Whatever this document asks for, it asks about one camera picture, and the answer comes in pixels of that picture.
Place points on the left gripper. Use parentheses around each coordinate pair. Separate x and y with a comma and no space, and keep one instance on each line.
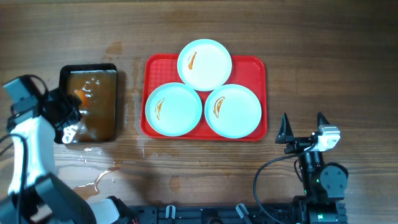
(74,112)

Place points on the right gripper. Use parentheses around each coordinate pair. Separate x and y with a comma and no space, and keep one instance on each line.
(286,135)

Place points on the green orange sponge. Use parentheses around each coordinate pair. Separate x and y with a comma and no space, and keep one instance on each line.
(82,97)

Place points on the white plate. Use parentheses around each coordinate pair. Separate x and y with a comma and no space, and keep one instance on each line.
(232,111)
(204,64)
(173,109)

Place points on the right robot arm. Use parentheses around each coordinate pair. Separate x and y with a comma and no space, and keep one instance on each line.
(323,183)

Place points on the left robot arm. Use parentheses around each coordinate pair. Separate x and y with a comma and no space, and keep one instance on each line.
(34,121)

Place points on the red plastic tray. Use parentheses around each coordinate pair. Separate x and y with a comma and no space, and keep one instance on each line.
(248,71)

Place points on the black water basin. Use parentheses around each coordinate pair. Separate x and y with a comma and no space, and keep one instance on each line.
(100,83)

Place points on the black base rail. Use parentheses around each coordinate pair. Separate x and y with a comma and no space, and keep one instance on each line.
(274,213)

